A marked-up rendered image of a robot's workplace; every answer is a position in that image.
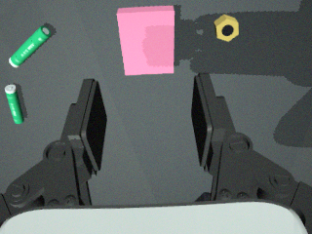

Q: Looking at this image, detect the yellow hex nut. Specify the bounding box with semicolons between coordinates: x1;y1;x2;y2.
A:
214;15;239;42

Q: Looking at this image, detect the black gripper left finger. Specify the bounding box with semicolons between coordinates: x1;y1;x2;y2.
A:
0;79;107;226

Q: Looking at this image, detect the green battery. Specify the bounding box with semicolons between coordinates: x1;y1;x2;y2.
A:
9;25;51;67
5;85;24;124

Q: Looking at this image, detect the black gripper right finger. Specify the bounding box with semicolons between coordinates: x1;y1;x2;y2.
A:
191;73;312;234

